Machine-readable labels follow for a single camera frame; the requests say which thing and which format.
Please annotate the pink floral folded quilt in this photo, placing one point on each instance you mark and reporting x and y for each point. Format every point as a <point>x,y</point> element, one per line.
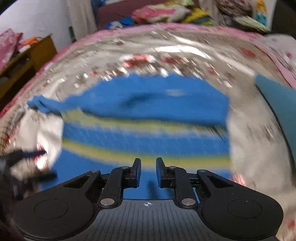
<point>160,13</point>

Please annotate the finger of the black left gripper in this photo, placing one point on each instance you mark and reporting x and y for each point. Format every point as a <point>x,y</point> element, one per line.
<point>41,177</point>
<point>20,154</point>

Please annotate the wooden bedside cabinet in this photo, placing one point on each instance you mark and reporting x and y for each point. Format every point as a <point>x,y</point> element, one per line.
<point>36,56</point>

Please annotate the beige curtain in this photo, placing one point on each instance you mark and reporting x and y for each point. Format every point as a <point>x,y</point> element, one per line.
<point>82,18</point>

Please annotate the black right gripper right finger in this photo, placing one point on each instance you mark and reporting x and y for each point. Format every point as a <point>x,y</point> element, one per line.
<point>177,179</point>

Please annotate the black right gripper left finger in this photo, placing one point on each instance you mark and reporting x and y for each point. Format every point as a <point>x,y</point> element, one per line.
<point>118,180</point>

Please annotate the silver floral bedspread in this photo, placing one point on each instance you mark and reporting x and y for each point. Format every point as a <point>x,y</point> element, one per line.
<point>257,202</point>

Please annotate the maroon sofa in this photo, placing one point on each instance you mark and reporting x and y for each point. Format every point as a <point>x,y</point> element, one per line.
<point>119,10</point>

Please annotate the dark floral bundle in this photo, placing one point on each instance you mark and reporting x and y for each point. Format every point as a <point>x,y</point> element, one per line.
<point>234,7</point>

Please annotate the blue striped knit sweater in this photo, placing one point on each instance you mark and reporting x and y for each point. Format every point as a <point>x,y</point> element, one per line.
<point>179,119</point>

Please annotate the white floral pillow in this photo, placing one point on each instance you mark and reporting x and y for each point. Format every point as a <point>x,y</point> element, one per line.
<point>283,46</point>

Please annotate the yellow green folded clothes stack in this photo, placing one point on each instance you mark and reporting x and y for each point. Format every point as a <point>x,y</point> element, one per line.
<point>198,17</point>

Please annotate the teal folded garment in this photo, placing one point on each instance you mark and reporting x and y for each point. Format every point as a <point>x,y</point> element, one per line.
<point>281,99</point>

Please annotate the blue crumpled cloth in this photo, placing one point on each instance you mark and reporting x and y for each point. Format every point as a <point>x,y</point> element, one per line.
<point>120,24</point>

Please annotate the light green folded cloth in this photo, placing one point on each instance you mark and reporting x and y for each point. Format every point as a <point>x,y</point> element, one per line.
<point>251,23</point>

